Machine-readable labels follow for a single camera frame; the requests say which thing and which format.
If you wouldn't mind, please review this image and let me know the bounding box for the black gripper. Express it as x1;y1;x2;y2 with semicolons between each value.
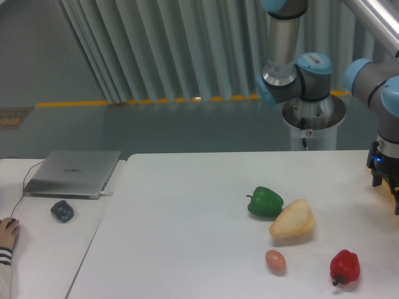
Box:
366;141;399;215

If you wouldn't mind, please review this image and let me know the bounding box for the black computer mouse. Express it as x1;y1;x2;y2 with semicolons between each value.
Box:
7;219;17;226

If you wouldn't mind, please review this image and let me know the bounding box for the striped sleeve forearm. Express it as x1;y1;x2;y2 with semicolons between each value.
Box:
1;247;12;299

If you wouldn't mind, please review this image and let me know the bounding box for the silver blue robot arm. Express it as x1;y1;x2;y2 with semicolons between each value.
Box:
256;1;398;197

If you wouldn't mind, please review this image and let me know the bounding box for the red bell pepper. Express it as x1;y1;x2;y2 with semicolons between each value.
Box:
330;249;360;286

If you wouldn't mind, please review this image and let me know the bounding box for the green bell pepper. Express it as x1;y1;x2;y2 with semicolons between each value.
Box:
246;186;284;217

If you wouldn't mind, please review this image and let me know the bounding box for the person's hand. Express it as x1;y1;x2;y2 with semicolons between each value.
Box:
0;217;19;250

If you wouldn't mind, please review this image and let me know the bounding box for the yellow plastic basket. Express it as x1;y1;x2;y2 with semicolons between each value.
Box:
365;166;398;193

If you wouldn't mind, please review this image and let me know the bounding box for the bread slice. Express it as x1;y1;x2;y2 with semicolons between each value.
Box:
269;199;315;239

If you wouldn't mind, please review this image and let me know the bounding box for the brown egg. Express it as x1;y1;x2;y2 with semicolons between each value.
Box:
265;249;286;275

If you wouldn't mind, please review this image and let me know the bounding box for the silver closed laptop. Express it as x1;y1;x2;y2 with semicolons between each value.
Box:
23;151;121;199

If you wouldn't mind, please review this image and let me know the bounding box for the small black plastic tray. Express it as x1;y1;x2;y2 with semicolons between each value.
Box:
50;200;74;223

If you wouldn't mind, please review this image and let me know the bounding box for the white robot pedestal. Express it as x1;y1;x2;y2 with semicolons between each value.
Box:
282;95;346;151

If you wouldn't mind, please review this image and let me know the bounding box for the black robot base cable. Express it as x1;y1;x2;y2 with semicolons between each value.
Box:
300;117;310;151

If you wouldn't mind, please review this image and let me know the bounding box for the black mouse cable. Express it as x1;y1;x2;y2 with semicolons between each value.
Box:
9;158;47;221

